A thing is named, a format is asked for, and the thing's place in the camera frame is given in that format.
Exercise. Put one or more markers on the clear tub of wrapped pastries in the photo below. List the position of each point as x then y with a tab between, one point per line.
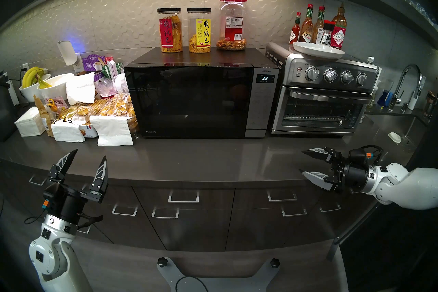
109	106

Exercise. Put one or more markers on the steel kitchen sink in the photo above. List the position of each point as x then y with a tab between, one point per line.
393	123

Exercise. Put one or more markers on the brown paper bag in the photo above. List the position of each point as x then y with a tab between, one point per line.
42	113

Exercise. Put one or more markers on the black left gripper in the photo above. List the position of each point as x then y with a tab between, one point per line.
68	205

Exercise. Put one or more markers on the yellow banana bunch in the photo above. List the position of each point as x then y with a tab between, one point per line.
30	75

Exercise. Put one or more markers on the clear bag of cutlery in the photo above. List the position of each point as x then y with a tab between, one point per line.
104	87

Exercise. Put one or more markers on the pink snack packet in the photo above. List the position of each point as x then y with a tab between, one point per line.
61	102

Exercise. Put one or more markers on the snack jar yellow label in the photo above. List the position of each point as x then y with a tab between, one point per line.
199	33

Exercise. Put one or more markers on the white napkin stack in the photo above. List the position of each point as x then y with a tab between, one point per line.
29	123

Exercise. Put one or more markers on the grey robot base bracket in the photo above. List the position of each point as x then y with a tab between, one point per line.
239	286

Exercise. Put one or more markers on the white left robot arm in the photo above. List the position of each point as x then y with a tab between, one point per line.
48	257

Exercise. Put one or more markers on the chrome kitchen faucet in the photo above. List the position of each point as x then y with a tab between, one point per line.
399	82

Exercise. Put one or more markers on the white ceramic plate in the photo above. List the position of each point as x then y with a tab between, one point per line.
318	51

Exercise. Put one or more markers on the large red Tabasco bottle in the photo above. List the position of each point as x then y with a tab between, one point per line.
338	34

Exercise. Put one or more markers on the red capped spice shaker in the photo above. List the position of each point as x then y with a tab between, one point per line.
327	34

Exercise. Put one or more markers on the white plastic cutlery bag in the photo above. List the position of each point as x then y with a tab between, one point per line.
121	84

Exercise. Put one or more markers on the black base knob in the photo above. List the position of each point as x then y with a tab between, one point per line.
162	262
274	263

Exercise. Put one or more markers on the black coffee machine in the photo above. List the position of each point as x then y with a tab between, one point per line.
5	117

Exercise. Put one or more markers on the black Panasonic microwave body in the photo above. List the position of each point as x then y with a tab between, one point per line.
263	106

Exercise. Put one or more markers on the white paper napkin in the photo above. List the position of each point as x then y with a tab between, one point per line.
80	89
66	132
113	130

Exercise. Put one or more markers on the green and white sachets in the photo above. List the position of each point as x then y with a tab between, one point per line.
111	70

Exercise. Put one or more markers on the white sink plug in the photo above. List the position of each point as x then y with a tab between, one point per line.
394	137

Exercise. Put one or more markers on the silver toaster oven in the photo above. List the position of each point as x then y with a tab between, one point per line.
318	110

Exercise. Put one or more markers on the black built-in appliance front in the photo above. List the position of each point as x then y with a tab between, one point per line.
386	250

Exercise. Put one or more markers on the clear jar red lid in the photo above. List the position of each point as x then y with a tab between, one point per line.
232	28

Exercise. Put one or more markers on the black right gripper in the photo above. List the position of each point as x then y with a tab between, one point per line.
354	176

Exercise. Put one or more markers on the white box with tricolour flag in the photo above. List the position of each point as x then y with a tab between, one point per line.
88	131

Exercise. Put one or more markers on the row of clear glasses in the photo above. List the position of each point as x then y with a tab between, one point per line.
422	10

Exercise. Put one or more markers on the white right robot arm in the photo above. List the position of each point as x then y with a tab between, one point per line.
410	188

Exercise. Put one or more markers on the small red hot sauce bottle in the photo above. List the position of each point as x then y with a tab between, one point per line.
295	33

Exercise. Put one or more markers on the dark lower drawer cabinet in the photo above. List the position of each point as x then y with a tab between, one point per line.
205	226

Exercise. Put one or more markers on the large white bowl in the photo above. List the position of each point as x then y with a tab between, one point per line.
58	87

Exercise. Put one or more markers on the black box orange sticker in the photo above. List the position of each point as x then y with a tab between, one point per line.
48	200
357	155

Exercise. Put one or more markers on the snack jar red label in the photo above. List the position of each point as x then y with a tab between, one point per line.
170	34

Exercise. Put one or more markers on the purple coffee bag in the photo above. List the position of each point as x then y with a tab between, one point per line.
90	62

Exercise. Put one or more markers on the orange Tabasco sauce bottle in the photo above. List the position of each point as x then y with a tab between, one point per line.
307	29

